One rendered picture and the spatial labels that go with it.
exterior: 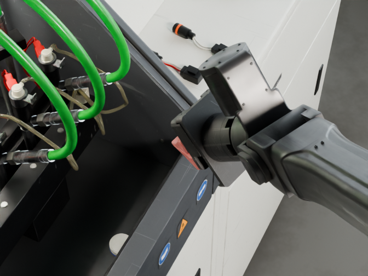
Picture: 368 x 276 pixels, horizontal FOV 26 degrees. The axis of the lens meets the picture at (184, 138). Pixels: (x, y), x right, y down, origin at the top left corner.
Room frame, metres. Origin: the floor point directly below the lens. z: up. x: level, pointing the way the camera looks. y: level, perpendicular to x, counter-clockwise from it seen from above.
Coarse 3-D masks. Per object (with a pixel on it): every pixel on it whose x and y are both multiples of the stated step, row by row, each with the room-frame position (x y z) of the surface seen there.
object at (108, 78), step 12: (96, 0) 0.80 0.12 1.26; (0, 12) 0.88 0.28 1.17; (96, 12) 0.79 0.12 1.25; (108, 12) 0.79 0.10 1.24; (0, 24) 0.87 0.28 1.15; (108, 24) 0.78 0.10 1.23; (120, 36) 0.78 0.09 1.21; (120, 48) 0.77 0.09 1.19; (120, 60) 0.78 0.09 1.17; (120, 72) 0.78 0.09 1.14; (72, 84) 0.82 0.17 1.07; (84, 84) 0.80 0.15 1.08
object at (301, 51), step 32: (128, 0) 1.02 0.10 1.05; (160, 0) 1.09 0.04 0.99; (320, 0) 1.26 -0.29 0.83; (288, 32) 1.08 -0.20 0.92; (320, 32) 1.31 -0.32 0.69; (288, 64) 1.11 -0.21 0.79; (320, 64) 1.37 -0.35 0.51; (288, 96) 1.14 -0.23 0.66; (224, 192) 0.84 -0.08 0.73; (256, 192) 1.01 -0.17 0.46; (224, 224) 0.85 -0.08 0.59; (256, 224) 1.05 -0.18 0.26; (224, 256) 0.86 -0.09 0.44
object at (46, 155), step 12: (0, 36) 0.66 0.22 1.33; (12, 48) 0.66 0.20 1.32; (24, 60) 0.65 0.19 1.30; (36, 72) 0.64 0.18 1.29; (48, 84) 0.64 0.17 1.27; (48, 96) 0.63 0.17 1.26; (60, 96) 0.64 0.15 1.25; (60, 108) 0.63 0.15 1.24; (72, 120) 0.63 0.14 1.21; (72, 132) 0.63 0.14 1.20; (72, 144) 0.63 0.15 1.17; (12, 156) 0.68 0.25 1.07; (24, 156) 0.67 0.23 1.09; (36, 156) 0.66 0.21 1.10; (48, 156) 0.65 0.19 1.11; (60, 156) 0.63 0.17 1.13
